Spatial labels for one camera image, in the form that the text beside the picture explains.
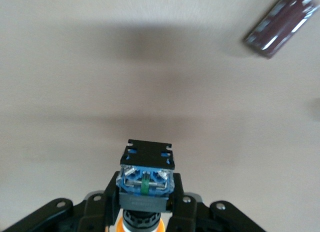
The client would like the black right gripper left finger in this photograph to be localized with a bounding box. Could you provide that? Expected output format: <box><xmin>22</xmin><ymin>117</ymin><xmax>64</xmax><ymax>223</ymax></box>
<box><xmin>0</xmin><ymin>171</ymin><xmax>121</xmax><ymax>232</ymax></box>

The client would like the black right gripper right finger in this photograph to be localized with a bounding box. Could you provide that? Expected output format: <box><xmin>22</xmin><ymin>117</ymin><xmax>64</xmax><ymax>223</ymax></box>
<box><xmin>166</xmin><ymin>173</ymin><xmax>266</xmax><ymax>232</ymax></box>

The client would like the purple cylindrical capacitor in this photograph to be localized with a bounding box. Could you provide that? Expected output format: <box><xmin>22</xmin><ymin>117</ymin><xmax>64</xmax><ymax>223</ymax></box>
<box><xmin>241</xmin><ymin>0</ymin><xmax>320</xmax><ymax>60</ymax></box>

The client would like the yellow push button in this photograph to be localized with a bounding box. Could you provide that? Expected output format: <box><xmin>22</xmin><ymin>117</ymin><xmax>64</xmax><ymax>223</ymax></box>
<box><xmin>115</xmin><ymin>138</ymin><xmax>176</xmax><ymax>232</ymax></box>

